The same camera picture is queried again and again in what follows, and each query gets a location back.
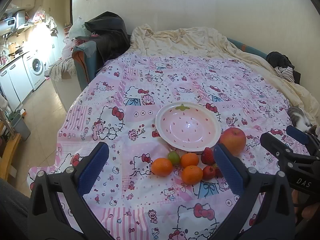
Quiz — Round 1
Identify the orange tangerine front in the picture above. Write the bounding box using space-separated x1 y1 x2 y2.
181 165 203 185

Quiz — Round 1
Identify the pink Hello Kitty bedsheet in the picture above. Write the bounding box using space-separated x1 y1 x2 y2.
28 53 307 239

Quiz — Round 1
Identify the striped garment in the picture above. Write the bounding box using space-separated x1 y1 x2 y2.
274 67 295 83

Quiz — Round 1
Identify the red strawberry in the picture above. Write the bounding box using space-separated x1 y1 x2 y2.
201 147 215 166

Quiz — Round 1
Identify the red apple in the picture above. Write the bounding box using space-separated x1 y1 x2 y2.
219 127 246 156

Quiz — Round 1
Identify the orange tangerine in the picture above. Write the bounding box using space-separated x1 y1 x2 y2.
180 153 199 168
151 158 173 177
181 165 203 185

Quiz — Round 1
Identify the white microwave appliance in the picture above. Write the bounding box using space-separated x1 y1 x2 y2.
0 10 26 35

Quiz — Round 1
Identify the grey white cat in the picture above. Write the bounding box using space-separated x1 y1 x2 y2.
287 106 319 138

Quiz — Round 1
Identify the black bag on bed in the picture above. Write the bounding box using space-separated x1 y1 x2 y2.
75 11 130 63

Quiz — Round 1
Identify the green lime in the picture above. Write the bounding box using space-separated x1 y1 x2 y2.
167 151 180 166

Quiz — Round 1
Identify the small red fruit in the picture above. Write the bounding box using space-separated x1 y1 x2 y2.
214 164 223 178

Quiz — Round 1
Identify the white washing machine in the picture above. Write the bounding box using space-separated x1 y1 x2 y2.
23 52 46 90

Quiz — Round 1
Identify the small red tomato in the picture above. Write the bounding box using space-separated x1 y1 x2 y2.
202 166 216 181

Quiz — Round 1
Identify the black clothes pile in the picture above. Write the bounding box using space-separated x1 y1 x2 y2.
266 51 301 84

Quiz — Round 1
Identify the white kitchen cabinet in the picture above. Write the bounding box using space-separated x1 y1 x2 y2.
1 57 33 111

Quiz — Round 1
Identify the grey trash bin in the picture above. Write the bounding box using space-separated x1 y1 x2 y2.
10 114 31 141

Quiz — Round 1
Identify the person's right hand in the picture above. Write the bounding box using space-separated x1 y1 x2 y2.
291 190 319 224

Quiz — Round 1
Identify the pink strawberry ceramic bowl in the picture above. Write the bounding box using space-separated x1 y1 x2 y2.
155 102 221 152

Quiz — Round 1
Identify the wooden chair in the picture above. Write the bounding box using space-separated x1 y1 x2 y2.
1 121 21 181

